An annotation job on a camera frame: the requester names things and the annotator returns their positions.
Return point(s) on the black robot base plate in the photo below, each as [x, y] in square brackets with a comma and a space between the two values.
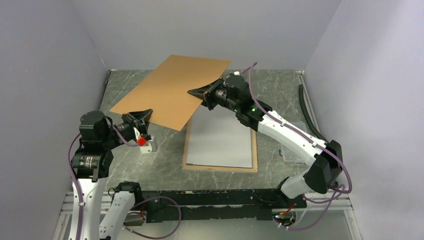
[172, 205]

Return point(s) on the clear plastic parts box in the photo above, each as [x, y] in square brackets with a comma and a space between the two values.
[291, 152]

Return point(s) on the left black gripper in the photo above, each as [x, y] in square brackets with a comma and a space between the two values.
[143, 116]

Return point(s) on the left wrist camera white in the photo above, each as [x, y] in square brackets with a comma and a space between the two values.
[146, 146]

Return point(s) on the aluminium rail frame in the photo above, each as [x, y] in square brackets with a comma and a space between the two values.
[97, 217]

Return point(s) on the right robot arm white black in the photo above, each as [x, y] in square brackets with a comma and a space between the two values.
[323, 163]

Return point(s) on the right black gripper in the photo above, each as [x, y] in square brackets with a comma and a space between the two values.
[206, 93]

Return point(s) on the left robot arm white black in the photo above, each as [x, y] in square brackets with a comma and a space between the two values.
[89, 169]

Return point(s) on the wooden picture frame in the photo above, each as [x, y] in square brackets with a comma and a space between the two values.
[225, 165]

